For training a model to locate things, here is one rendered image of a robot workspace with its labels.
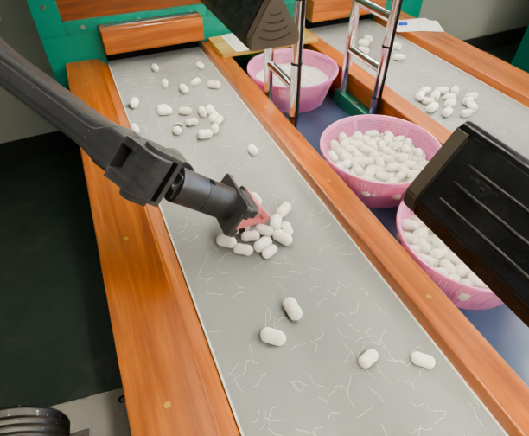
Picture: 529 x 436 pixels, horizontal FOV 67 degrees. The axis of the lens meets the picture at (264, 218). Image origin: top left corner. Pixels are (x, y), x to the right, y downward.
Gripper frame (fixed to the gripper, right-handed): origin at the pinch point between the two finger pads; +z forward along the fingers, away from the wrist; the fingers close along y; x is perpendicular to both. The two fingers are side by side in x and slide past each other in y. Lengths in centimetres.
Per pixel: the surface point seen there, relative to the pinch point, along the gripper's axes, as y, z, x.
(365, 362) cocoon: -30.6, 1.9, -0.5
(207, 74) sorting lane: 65, 7, -5
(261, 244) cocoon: -5.9, -2.3, 2.0
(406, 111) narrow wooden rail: 20, 35, -32
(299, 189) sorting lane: 6.8, 9.2, -5.7
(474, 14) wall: 178, 210, -125
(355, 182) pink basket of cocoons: 3.2, 17.1, -13.4
